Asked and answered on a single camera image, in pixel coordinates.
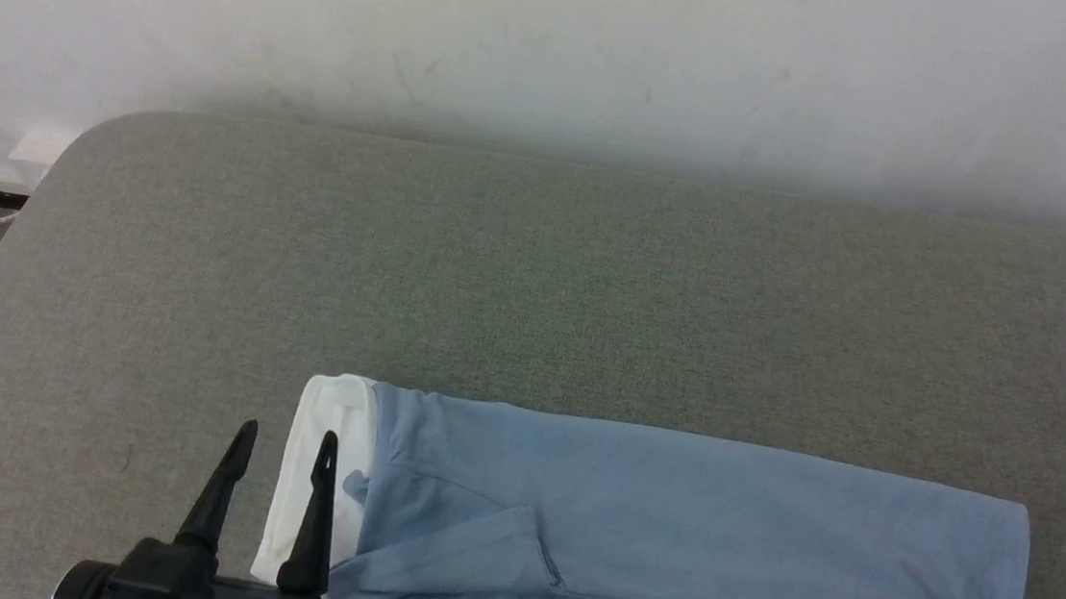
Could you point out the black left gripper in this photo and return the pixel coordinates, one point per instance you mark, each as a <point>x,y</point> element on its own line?
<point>171,581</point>

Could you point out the light blue polo shirt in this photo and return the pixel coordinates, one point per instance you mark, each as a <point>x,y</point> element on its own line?
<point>667,533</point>

